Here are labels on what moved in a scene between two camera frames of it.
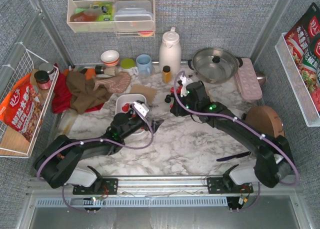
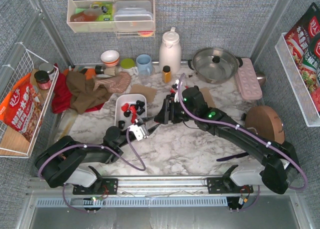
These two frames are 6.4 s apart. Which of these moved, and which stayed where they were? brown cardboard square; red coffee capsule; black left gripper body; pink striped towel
Moved: black left gripper body
Stayed: brown cardboard square; red coffee capsule; pink striped towel
